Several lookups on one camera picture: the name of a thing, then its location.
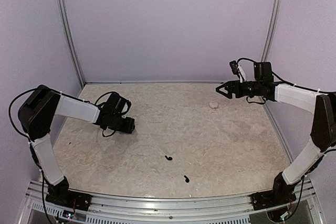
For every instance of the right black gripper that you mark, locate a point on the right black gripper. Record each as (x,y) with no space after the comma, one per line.
(230,84)

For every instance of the pink earbud charging case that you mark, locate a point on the pink earbud charging case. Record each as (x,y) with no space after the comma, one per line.
(213,105)

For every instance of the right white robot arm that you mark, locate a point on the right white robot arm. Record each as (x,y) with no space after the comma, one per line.
(320,104)

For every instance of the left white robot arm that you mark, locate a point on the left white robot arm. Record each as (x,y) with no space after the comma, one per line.
(36,115)

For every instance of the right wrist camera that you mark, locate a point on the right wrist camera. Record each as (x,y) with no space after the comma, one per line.
(238,70)

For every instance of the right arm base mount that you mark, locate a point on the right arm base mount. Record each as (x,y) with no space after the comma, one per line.
(268,199)

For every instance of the right aluminium corner post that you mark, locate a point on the right aluminium corner post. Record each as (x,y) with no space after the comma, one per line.
(271,29)

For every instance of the aluminium corner post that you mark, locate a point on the aluminium corner post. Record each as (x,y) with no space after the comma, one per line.
(70,42)
(271,29)

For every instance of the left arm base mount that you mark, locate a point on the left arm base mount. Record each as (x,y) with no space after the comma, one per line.
(72,199)

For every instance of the left aluminium corner post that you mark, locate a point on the left aluminium corner post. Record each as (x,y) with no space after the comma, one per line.
(70,42)

